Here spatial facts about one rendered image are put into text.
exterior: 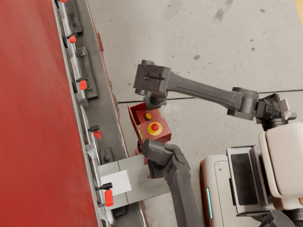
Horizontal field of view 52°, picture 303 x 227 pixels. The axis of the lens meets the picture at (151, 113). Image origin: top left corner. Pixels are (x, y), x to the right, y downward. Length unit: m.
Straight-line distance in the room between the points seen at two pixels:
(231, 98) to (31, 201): 0.79
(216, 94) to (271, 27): 2.07
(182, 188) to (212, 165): 1.18
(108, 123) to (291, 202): 0.84
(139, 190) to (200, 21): 1.98
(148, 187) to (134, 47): 1.70
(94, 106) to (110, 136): 0.18
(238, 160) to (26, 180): 0.99
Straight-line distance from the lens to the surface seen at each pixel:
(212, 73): 2.64
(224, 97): 1.04
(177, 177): 0.91
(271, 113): 1.18
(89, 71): 1.59
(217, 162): 2.06
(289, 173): 0.98
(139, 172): 1.27
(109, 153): 1.40
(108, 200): 0.95
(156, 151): 0.99
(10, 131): 0.40
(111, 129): 1.47
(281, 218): 1.03
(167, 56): 2.68
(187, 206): 0.83
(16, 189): 0.38
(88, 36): 1.75
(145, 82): 0.93
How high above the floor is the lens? 2.24
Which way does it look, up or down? 67 degrees down
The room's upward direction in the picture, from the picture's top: 2 degrees counter-clockwise
